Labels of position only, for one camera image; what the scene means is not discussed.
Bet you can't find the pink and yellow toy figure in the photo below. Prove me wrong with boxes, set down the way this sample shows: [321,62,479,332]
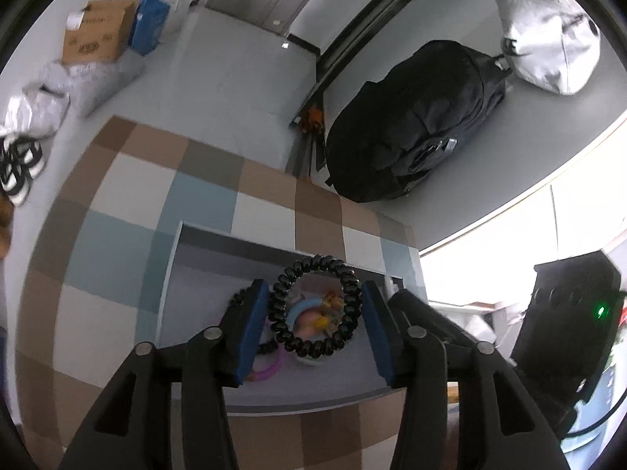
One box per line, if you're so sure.
[299,294,344,348]

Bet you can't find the black and white shoe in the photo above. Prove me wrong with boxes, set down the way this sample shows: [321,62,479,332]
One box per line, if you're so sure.
[0,133,42,179]
[4,154,47,206]

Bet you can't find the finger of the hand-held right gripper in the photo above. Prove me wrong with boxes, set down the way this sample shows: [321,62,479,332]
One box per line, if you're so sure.
[390,288,513,369]

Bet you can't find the purple ring bracelet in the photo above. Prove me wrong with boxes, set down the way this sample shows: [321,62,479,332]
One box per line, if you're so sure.
[247,347,287,383]

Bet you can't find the black backpack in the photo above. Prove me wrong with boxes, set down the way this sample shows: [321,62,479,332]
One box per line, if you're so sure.
[326,39,513,204]

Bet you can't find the orange object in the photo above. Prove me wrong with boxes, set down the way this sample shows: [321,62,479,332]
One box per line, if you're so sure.
[301,105,327,134]

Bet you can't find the blue cardboard box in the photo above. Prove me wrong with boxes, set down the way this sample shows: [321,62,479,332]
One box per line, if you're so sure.
[107,0,172,57]

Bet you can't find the grey cardboard box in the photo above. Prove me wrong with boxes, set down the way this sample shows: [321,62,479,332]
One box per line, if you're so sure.
[157,220,427,414]

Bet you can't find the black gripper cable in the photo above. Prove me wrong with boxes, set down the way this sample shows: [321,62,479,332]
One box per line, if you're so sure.
[558,392,627,437]

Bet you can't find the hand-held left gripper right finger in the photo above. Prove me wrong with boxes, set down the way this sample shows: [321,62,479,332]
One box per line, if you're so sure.
[361,280,571,470]

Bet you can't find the blue bracelet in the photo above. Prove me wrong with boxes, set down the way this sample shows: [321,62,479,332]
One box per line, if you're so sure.
[286,296,344,364]

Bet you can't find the black spiral hair tie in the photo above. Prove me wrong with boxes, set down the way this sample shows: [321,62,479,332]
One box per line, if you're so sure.
[268,255,364,359]
[230,289,280,356]

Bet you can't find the brown cardboard box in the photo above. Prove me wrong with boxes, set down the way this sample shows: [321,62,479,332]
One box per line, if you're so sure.
[61,0,140,64]

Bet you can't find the large white bag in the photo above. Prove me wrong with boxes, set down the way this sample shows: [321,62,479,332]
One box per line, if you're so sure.
[492,0,602,96]

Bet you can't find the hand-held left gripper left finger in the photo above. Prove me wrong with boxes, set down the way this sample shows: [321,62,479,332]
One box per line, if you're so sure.
[58,279,271,470]

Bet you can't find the white plastic bags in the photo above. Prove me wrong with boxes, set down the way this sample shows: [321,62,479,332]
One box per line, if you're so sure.
[0,51,148,139]

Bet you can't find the checkered mat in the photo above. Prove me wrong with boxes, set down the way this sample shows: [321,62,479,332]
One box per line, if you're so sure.
[14,115,422,470]

